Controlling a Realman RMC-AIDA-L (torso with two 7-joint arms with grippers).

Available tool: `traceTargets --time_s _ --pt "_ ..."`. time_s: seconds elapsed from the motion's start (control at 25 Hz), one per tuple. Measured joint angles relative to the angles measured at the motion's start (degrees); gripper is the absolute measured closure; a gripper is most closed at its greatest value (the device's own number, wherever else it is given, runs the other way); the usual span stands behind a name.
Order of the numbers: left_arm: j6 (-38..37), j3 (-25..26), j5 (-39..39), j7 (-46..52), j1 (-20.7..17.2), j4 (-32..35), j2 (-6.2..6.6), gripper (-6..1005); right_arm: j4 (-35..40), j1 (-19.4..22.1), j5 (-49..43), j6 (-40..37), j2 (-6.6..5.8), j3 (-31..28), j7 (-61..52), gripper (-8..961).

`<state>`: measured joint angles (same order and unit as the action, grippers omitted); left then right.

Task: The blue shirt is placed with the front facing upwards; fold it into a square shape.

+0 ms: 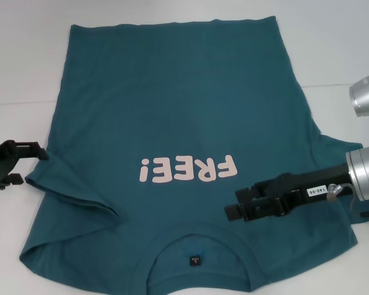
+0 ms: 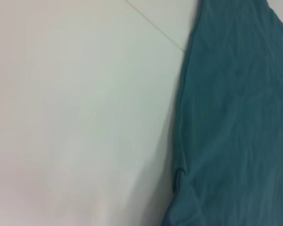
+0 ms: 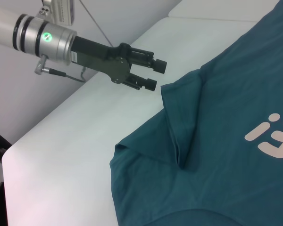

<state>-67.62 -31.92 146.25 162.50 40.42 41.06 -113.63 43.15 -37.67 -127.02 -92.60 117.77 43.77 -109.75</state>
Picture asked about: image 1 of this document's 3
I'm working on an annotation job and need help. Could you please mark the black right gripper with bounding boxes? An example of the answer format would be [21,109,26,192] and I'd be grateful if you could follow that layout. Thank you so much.
[224,162,351,222]

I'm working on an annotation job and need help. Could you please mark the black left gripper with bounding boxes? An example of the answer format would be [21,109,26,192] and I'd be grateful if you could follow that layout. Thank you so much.
[0,140,49,190]

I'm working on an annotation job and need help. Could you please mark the teal t-shirt with pink print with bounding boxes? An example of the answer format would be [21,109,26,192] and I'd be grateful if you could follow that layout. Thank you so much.
[18,17,365,291]

